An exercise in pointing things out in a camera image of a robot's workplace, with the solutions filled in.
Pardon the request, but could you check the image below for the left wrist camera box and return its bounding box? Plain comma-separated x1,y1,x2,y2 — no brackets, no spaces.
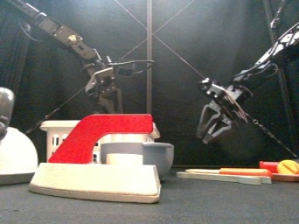
115,66,136,78

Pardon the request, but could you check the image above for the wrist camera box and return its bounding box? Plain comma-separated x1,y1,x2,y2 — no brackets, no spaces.
196,77,217,94
115,66,136,78

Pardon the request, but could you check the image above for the vertical metal frame pole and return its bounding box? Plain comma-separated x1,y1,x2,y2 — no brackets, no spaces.
144,0,154,116

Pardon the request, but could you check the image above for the black diagonal brace rod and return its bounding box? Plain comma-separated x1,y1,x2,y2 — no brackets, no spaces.
244,112,299,160

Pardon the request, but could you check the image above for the white plastic laundry basket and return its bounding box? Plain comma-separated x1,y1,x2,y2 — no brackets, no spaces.
38,119,162,165

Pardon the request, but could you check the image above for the white toy iron red handle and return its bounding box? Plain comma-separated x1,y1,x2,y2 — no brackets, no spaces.
27,113,162,205

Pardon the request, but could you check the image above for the wooden screwdriver orange handle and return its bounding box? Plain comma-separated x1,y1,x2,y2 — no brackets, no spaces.
184,167,273,179

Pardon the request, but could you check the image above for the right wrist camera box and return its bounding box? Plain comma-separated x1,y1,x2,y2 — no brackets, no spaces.
196,77,217,94

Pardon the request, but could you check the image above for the red wooden cylinder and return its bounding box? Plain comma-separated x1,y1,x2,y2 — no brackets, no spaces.
257,160,280,174

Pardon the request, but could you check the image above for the white cylinder block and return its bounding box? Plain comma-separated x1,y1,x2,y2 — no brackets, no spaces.
105,153,145,166

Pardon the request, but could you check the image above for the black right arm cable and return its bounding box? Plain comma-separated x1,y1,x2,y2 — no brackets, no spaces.
269,0,289,31

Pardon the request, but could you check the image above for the white toy kettle grey handle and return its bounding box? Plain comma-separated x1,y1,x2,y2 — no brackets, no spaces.
0,87,39,186

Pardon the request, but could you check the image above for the thin diagonal brace wire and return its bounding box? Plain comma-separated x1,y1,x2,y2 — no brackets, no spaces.
113,0,208,81
22,0,196,135

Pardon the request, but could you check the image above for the black left wrist camera cable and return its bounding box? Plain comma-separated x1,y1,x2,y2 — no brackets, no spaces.
105,59,156,75

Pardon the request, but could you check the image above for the yellow wooden slotted screw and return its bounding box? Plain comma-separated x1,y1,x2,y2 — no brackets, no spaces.
274,159,299,176

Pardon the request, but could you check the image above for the slanted black frame pole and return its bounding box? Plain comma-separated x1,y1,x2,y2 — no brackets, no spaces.
260,0,299,152

